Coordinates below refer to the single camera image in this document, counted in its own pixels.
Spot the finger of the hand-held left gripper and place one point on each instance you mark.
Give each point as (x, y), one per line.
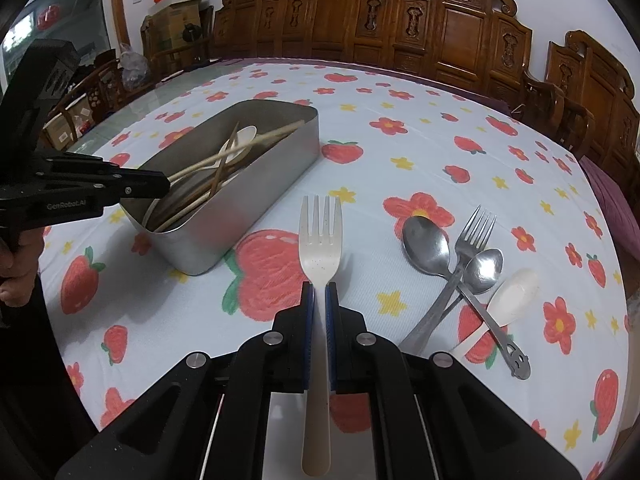
(140, 187)

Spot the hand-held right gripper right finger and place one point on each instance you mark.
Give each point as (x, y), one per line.
(331, 320)

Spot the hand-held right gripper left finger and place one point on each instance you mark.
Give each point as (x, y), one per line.
(310, 320)

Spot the beige chopstick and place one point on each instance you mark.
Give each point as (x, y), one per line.
(270, 134)
(200, 200)

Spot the cream plastic fork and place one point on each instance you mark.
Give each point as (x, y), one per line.
(320, 250)

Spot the brown wooden chopstick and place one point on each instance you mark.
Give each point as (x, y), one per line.
(226, 157)
(225, 149)

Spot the rectangular metal box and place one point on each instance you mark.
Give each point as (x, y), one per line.
(240, 210)

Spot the person's left hand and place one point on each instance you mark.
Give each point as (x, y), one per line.
(22, 265)

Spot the open cardboard box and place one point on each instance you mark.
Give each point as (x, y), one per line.
(65, 127)

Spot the wooden chair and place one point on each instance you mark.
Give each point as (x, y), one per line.
(102, 87)

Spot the red door decoration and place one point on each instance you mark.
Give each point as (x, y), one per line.
(48, 15)

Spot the clear plastic bag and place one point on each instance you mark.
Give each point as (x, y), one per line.
(132, 67)

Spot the wooden framed glass door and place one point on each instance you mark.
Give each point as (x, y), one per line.
(75, 5)

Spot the large metal spoon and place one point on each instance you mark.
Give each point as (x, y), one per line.
(425, 245)

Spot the large cardboard box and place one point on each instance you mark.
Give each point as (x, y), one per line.
(170, 27)

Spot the small metal spoon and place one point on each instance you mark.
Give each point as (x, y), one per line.
(482, 270)

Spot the black fan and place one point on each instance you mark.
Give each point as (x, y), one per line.
(189, 32)

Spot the metal fork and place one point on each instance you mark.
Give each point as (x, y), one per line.
(475, 225)

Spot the strawberry print tablecloth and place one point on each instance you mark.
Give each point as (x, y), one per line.
(400, 150)

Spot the cream plastic spoon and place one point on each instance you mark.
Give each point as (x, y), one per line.
(515, 290)

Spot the carved wooden sofa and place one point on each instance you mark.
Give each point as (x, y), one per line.
(400, 25)

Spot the purple armchair cushion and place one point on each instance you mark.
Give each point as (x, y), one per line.
(617, 205)

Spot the carved wooden armchair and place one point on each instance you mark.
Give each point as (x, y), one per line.
(600, 95)

